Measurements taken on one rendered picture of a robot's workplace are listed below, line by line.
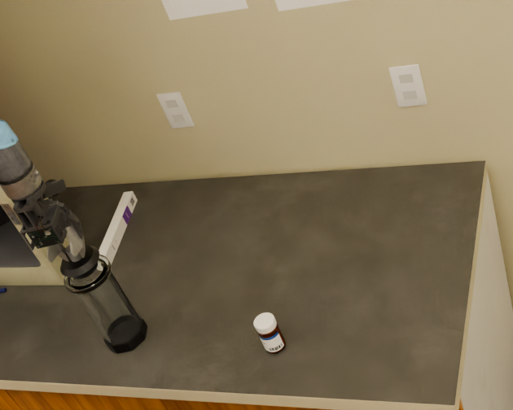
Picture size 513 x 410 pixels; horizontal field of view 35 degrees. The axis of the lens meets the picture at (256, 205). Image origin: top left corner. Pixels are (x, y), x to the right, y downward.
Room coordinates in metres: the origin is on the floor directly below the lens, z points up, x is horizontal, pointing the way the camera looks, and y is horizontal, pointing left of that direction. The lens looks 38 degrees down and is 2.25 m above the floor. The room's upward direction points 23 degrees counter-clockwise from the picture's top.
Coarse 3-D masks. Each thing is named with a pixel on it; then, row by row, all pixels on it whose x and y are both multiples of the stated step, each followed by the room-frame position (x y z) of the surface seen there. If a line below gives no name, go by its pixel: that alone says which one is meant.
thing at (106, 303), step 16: (96, 272) 1.46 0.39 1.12; (80, 288) 1.37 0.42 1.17; (96, 288) 1.37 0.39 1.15; (112, 288) 1.39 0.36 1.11; (96, 304) 1.38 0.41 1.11; (112, 304) 1.38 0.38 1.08; (128, 304) 1.41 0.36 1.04; (96, 320) 1.39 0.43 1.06; (112, 320) 1.38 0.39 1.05; (128, 320) 1.39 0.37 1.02; (112, 336) 1.38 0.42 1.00; (128, 336) 1.38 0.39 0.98
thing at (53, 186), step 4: (48, 180) 1.50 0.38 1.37; (52, 180) 1.49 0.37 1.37; (60, 180) 1.49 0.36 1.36; (48, 184) 1.45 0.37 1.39; (52, 184) 1.45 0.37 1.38; (56, 184) 1.47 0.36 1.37; (60, 184) 1.48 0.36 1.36; (64, 184) 1.50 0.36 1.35; (48, 188) 1.43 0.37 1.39; (52, 188) 1.45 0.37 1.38; (56, 188) 1.46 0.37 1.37; (60, 188) 1.47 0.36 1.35; (64, 188) 1.49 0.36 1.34; (44, 192) 1.41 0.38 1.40; (48, 192) 1.42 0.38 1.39; (52, 192) 1.44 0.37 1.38; (56, 192) 1.45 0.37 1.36; (44, 196) 1.40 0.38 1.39; (48, 196) 1.42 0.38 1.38; (52, 196) 1.48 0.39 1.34
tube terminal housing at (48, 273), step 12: (0, 192) 1.70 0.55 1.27; (0, 204) 1.71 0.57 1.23; (12, 204) 1.70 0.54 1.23; (36, 252) 1.71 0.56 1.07; (48, 264) 1.70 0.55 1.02; (60, 264) 1.72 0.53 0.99; (0, 276) 1.80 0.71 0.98; (12, 276) 1.77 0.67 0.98; (24, 276) 1.75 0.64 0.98; (36, 276) 1.73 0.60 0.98; (48, 276) 1.71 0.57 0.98; (60, 276) 1.70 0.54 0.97
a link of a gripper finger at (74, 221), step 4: (68, 212) 1.40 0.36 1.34; (68, 216) 1.40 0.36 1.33; (72, 216) 1.40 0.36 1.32; (76, 216) 1.41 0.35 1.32; (68, 220) 1.40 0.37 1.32; (72, 220) 1.40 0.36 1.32; (76, 220) 1.40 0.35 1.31; (68, 224) 1.40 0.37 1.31; (72, 224) 1.40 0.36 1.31; (76, 224) 1.40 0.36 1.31; (80, 224) 1.41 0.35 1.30; (76, 228) 1.40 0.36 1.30; (80, 228) 1.40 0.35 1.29; (76, 232) 1.40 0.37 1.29; (80, 232) 1.41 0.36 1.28; (80, 236) 1.40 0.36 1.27
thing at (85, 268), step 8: (88, 248) 1.43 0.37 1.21; (96, 248) 1.44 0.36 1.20; (72, 256) 1.41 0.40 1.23; (80, 256) 1.41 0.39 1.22; (88, 256) 1.40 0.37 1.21; (96, 256) 1.40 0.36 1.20; (64, 264) 1.41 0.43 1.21; (72, 264) 1.40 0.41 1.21; (80, 264) 1.39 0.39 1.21; (88, 264) 1.38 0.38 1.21; (96, 264) 1.40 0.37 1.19; (64, 272) 1.40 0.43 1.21; (72, 272) 1.38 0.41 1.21; (80, 272) 1.38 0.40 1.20; (88, 272) 1.38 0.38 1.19
